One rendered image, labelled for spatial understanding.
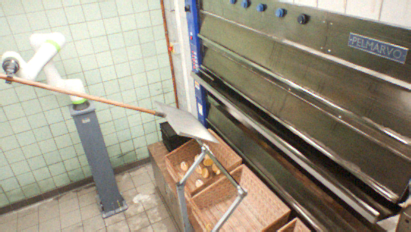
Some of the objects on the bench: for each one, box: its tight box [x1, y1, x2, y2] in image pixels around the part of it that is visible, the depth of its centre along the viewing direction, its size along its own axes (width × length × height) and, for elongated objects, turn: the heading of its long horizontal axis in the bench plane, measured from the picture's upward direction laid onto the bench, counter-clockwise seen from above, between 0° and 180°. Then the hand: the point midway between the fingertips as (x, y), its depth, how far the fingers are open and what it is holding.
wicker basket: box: [165, 128, 242, 206], centre depth 273 cm, size 49×56×28 cm
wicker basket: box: [190, 164, 291, 232], centre depth 225 cm, size 49×56×28 cm
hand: (9, 78), depth 181 cm, fingers closed on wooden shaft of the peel, 3 cm apart
